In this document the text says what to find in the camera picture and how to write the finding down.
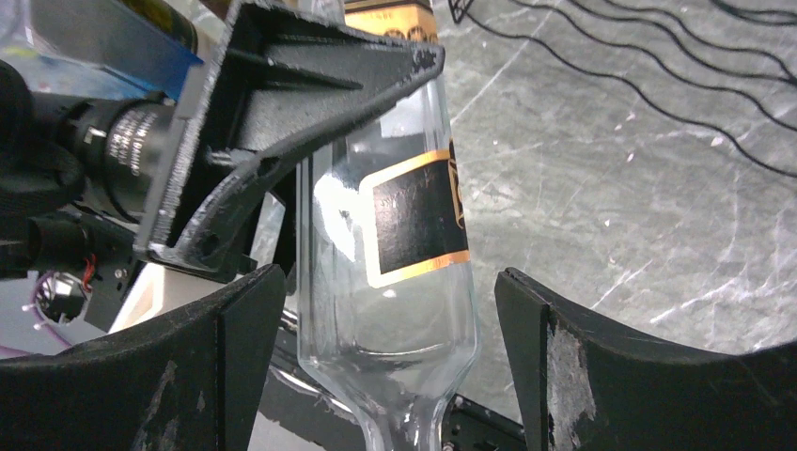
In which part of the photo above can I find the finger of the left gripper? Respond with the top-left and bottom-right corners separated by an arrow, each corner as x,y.
133,1 -> 445,282

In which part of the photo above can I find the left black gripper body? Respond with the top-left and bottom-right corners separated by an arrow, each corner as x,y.
1,63 -> 175,280

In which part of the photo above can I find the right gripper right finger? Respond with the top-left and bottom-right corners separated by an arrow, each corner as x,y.
494,268 -> 796,450

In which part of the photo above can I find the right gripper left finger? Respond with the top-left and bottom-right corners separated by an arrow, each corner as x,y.
1,265 -> 286,450

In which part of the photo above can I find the clear bottle black gold label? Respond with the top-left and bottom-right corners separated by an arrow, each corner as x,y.
295,0 -> 480,451

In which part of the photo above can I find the dark green wine bottle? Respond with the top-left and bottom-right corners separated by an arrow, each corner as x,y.
120,0 -> 199,54

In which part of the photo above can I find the black wire wine rack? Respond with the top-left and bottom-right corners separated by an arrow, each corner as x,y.
447,1 -> 796,179

